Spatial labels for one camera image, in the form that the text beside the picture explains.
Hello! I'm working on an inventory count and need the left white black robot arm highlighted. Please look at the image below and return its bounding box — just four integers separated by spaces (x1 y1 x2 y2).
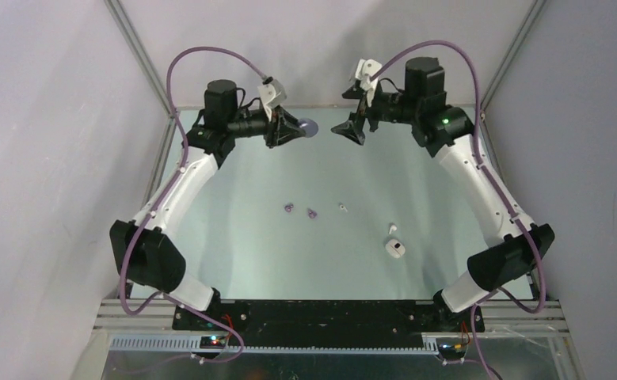
110 78 318 330

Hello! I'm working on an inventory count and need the grey cable duct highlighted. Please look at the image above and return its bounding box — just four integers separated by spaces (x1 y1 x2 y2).
109 335 440 355

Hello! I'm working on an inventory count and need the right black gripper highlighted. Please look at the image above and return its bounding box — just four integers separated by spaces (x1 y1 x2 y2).
330 82 419 146

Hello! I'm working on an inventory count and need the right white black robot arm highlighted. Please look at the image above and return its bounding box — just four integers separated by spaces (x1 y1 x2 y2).
331 57 555 331

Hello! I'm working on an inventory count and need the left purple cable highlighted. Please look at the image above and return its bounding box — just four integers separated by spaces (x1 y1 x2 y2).
118 46 272 364

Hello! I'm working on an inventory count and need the white charging case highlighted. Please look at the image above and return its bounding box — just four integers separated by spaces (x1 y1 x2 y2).
384 238 406 259

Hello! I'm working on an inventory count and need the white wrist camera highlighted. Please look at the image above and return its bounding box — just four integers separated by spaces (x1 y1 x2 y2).
257 77 287 121
352 59 383 106

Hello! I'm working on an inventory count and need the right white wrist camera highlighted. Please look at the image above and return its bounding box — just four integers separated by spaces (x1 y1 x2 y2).
352 59 383 106

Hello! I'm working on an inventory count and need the purple cable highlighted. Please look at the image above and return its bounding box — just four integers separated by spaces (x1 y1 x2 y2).
371 40 547 380
118 46 272 364

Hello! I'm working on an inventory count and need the purple charging case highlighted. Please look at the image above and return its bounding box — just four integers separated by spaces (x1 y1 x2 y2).
299 119 319 138

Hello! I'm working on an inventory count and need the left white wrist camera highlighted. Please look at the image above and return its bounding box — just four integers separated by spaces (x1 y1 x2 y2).
257 77 287 121

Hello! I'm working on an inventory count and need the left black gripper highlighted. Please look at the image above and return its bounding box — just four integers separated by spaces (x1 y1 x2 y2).
227 105 306 149

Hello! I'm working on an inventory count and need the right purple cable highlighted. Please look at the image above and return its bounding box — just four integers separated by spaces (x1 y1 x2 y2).
371 40 547 380

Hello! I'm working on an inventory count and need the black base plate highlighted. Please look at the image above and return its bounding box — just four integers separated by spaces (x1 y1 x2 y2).
172 300 485 351

